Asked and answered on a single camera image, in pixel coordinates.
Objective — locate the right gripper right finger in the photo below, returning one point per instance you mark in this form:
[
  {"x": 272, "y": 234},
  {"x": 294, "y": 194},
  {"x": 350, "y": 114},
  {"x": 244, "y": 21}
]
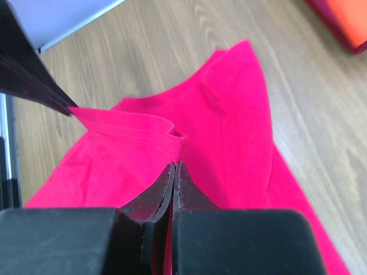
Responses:
[{"x": 209, "y": 240}]

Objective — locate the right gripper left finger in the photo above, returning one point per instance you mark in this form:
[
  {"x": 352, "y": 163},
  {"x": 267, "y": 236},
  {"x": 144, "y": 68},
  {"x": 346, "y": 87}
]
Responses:
[{"x": 128, "y": 240}]

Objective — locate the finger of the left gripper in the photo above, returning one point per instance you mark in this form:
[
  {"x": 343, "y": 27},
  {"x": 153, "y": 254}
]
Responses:
[{"x": 23, "y": 74}]

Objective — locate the crimson t shirt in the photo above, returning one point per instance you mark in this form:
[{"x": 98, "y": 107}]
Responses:
[{"x": 217, "y": 122}]

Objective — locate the folded pink t shirt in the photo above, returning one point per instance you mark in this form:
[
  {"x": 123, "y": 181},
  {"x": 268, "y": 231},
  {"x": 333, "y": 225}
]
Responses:
[{"x": 324, "y": 13}]

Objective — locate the folded orange t shirt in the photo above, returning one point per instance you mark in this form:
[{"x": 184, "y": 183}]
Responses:
[{"x": 351, "y": 14}]

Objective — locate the aluminium frame rail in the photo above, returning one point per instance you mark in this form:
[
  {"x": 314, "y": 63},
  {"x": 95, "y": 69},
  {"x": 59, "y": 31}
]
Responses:
[{"x": 10, "y": 173}]

